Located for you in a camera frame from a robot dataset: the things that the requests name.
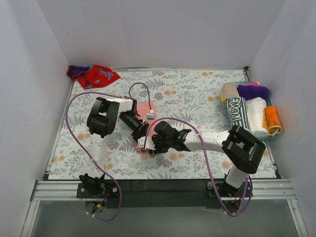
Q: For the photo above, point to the orange rolled towel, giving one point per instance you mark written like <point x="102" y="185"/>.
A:
<point x="271" y="121"/>

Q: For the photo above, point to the teal towel tray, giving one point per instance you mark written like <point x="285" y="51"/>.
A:
<point x="267" y="101"/>

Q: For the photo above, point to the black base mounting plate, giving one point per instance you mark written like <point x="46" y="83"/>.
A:
<point x="158" y="193"/>

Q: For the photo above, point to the floral patterned table mat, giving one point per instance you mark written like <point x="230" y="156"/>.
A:
<point x="180" y="96"/>

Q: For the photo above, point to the pink panda towel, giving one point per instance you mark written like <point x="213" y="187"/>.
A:
<point x="143" y="109"/>

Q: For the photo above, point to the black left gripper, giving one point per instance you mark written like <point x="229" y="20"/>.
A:
<point x="138" y="135"/>

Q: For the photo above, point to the striped lemon rolled towel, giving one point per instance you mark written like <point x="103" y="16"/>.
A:
<point x="236" y="109"/>

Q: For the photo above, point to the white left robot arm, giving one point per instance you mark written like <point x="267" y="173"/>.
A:
<point x="101" y="123"/>

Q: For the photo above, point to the aluminium frame rail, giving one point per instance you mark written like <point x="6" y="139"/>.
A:
<point x="270" y="189"/>

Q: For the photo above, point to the white rolled towel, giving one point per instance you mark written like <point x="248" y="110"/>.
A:
<point x="255" y="113"/>

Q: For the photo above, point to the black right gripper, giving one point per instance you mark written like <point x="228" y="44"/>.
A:
<point x="155" y="144"/>

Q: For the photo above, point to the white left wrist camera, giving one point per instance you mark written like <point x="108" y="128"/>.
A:
<point x="149" y="116"/>

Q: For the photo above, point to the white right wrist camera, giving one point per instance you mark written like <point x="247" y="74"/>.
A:
<point x="143" y="143"/>

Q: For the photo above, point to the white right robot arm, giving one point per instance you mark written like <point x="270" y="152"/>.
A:
<point x="243" y="149"/>

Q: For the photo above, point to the red and blue towel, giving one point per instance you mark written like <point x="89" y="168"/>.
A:
<point x="94" y="76"/>

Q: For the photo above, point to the purple rolled towel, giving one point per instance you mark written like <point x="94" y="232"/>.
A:
<point x="249" y="92"/>

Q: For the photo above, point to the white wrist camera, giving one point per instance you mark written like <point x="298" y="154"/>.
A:
<point x="143" y="143"/>
<point x="149" y="116"/>

